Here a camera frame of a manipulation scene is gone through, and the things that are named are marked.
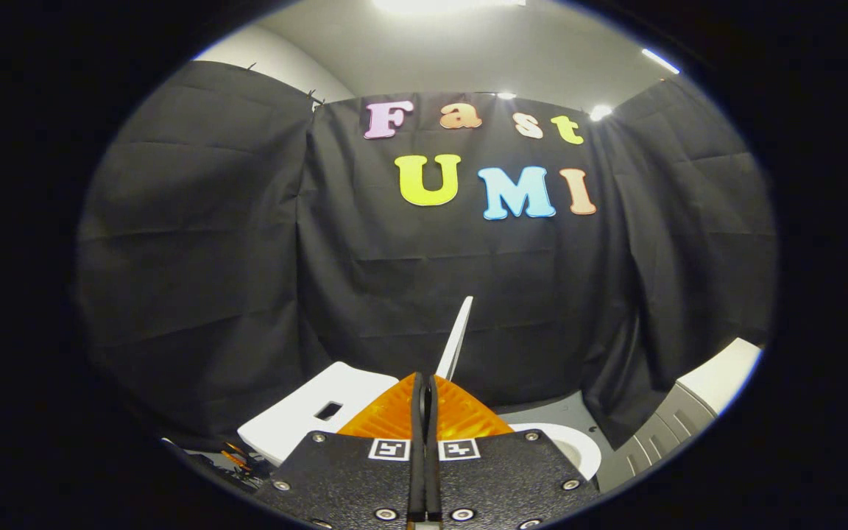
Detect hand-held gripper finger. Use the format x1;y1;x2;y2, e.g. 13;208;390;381
428;372;602;530
255;372;429;530

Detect grey cabinet with white top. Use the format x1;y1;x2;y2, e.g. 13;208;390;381
596;336;764;493

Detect orange cables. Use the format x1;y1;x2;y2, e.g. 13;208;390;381
219;440;264;481

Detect black backdrop cloth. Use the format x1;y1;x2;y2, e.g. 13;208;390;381
74;60;779;451

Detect white toilet tank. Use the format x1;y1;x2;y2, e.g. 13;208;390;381
237;361;401;468

